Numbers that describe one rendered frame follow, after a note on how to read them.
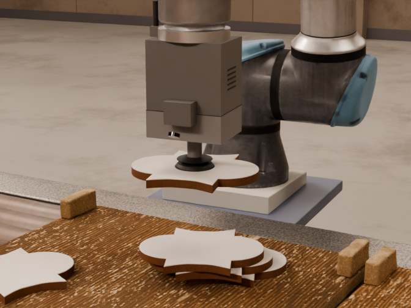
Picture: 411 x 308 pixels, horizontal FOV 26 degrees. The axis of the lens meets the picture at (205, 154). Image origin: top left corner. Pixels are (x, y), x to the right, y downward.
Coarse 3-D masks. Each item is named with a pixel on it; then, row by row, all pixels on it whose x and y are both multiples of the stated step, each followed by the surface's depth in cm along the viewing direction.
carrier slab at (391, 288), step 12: (396, 276) 99; (408, 276) 99; (360, 288) 96; (372, 288) 96; (384, 288) 96; (396, 288) 96; (408, 288) 96; (348, 300) 93; (360, 300) 93; (372, 300) 93; (384, 300) 93; (396, 300) 93; (408, 300) 93
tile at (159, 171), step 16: (144, 160) 98; (160, 160) 98; (176, 160) 98; (224, 160) 98; (240, 160) 98; (144, 176) 94; (160, 176) 92; (176, 176) 92; (192, 176) 92; (208, 176) 92; (224, 176) 92; (240, 176) 92; (256, 176) 94
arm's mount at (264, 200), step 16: (304, 176) 154; (176, 192) 145; (192, 192) 144; (208, 192) 143; (224, 192) 142; (240, 192) 141; (256, 192) 141; (272, 192) 141; (288, 192) 147; (240, 208) 141; (256, 208) 140; (272, 208) 141
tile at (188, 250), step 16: (144, 240) 101; (160, 240) 101; (176, 240) 101; (192, 240) 101; (208, 240) 101; (224, 240) 101; (240, 240) 101; (144, 256) 98; (160, 256) 97; (176, 256) 97; (192, 256) 97; (208, 256) 97; (224, 256) 97; (240, 256) 97; (256, 256) 97; (176, 272) 95; (208, 272) 95; (224, 272) 94
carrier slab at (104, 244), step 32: (64, 224) 115; (96, 224) 115; (128, 224) 115; (160, 224) 115; (192, 224) 115; (96, 256) 105; (128, 256) 105; (288, 256) 105; (320, 256) 105; (96, 288) 96; (128, 288) 96; (160, 288) 96; (192, 288) 96; (224, 288) 96; (256, 288) 96; (288, 288) 96; (320, 288) 96; (352, 288) 99
